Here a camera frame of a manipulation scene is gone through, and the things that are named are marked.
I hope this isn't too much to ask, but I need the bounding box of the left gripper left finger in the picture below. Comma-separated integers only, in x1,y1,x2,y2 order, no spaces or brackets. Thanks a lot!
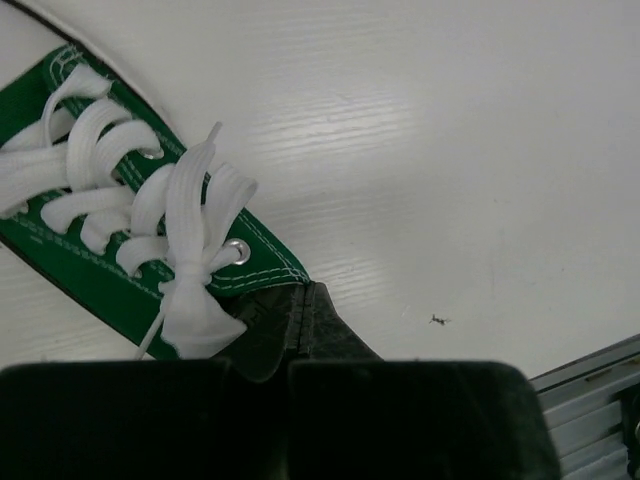
0,289,301,480

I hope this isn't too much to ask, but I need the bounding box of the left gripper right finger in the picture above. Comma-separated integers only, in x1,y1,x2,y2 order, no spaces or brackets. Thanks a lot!
289,280,561,480

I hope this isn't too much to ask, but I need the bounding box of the green sneaker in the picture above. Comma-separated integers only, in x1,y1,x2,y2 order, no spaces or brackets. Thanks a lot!
0,0,312,362

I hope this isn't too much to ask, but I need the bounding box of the aluminium front rail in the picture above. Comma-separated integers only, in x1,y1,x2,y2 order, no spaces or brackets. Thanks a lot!
531,336,639,479

